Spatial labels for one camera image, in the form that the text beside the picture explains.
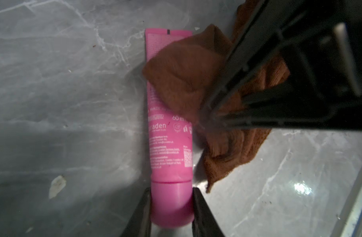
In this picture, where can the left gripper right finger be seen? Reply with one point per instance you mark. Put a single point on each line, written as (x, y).
(204, 223)

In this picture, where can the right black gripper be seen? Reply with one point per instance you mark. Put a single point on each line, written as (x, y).
(321, 42)

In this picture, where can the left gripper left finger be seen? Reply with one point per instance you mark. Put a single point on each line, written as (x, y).
(140, 223)

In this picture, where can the pink toothpaste tube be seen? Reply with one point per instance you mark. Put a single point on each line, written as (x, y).
(171, 160)

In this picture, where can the brown cloth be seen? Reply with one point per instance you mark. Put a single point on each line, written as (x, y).
(182, 74)

